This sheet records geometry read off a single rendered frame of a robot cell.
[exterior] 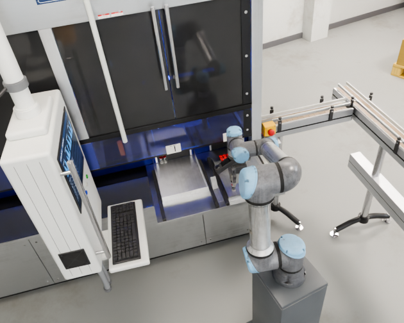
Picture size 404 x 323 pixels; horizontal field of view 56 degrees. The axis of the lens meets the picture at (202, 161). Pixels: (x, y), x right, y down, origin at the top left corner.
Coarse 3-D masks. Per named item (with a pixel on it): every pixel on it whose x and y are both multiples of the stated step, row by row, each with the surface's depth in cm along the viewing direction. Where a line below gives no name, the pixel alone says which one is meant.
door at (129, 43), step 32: (64, 32) 165; (128, 32) 172; (160, 32) 175; (64, 64) 173; (96, 64) 177; (128, 64) 181; (96, 96) 187; (128, 96) 191; (160, 96) 196; (96, 128) 198; (128, 128) 203
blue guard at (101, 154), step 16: (240, 112) 213; (160, 128) 207; (176, 128) 209; (192, 128) 212; (208, 128) 215; (224, 128) 217; (96, 144) 203; (112, 144) 205; (128, 144) 208; (144, 144) 210; (160, 144) 213; (192, 144) 219; (96, 160) 209; (112, 160) 212; (128, 160) 215; (0, 176) 200
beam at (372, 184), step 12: (360, 156) 268; (360, 168) 262; (372, 168) 258; (360, 180) 266; (372, 180) 252; (384, 180) 248; (372, 192) 255; (384, 192) 241; (396, 192) 239; (384, 204) 244; (396, 204) 232; (396, 216) 234
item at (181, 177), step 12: (192, 156) 232; (156, 168) 227; (168, 168) 226; (180, 168) 225; (192, 168) 224; (168, 180) 218; (180, 180) 217; (192, 180) 216; (204, 180) 214; (168, 192) 210; (180, 192) 209; (192, 192) 206
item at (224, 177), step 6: (252, 156) 227; (216, 162) 226; (246, 162) 224; (252, 162) 223; (258, 162) 221; (222, 174) 217; (228, 174) 217; (222, 180) 214; (228, 180) 213; (228, 186) 209; (228, 192) 206; (234, 192) 205; (228, 198) 199; (234, 198) 200; (240, 198) 201
